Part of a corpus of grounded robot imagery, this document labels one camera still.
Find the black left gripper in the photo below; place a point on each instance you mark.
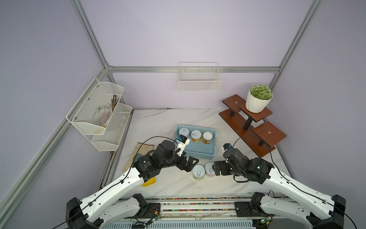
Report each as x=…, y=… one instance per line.
x=182, y=166

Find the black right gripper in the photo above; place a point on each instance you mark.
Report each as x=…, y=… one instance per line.
x=223, y=164

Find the pink label can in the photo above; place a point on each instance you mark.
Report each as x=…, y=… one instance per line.
x=184, y=131
x=209, y=170

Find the yellow label can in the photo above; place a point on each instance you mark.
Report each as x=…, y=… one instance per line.
x=196, y=136

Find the yellow tall can white lid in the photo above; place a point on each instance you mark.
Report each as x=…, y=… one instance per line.
x=207, y=137

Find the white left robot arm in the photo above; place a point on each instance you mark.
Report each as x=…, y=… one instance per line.
x=103, y=208

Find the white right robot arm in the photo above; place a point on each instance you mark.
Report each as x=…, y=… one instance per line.
x=309, y=207

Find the light blue plastic basket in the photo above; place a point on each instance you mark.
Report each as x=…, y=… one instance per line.
x=200, y=149

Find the green label can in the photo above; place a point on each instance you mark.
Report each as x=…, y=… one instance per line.
x=198, y=172

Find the yellow plastic scoop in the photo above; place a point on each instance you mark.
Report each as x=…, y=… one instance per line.
x=149, y=182

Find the brown wooden tiered stand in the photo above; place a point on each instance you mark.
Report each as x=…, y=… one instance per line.
x=261, y=139

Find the beige work glove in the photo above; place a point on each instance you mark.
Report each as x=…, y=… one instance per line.
x=139, y=150

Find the white pot green plant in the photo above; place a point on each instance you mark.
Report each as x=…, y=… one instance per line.
x=258, y=98

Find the white mesh two-tier rack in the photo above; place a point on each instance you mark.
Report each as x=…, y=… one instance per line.
x=81, y=115

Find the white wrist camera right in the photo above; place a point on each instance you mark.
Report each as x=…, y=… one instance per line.
x=226, y=146

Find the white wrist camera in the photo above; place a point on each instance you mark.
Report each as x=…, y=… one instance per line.
x=182, y=142
x=226, y=146

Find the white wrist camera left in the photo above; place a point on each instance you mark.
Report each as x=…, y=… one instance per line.
x=182, y=142

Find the white wire wall basket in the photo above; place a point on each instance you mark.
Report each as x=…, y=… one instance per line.
x=199, y=77

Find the aluminium frame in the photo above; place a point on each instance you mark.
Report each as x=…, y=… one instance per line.
x=48, y=50

